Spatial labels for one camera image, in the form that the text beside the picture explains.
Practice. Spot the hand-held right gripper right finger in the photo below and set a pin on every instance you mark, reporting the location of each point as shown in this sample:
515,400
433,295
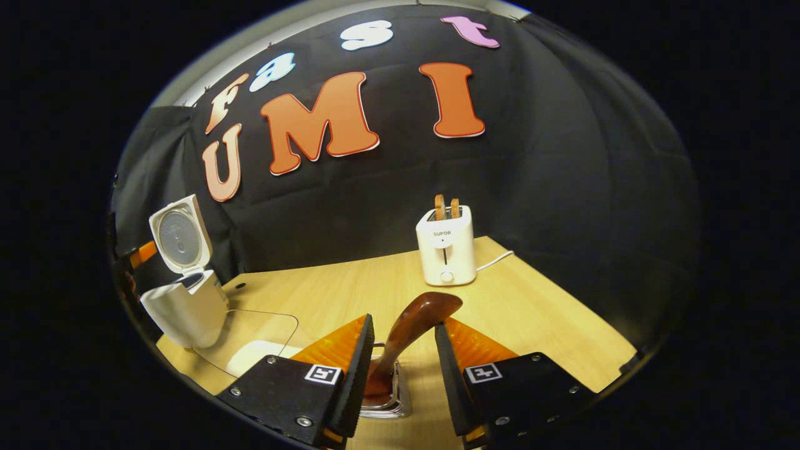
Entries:
450,387

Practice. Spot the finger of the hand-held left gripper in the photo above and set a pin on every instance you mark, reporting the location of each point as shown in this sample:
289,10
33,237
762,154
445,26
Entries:
145,253

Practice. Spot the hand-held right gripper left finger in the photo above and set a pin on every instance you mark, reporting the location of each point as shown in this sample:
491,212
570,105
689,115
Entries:
356,381

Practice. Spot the white rice cooker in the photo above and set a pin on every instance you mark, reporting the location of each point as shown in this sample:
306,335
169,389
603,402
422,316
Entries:
187,306

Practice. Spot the brown wooden spoon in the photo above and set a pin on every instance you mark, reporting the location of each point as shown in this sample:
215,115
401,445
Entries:
412,325

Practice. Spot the clear plastic container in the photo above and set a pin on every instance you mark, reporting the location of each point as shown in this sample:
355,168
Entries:
262,325

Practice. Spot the white toaster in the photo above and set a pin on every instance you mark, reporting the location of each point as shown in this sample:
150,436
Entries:
445,250

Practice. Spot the brown toast slice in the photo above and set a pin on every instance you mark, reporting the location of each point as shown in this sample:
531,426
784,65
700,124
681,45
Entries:
455,209
440,207

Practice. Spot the black backdrop cloth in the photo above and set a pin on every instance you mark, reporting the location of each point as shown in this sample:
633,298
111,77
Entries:
562,187

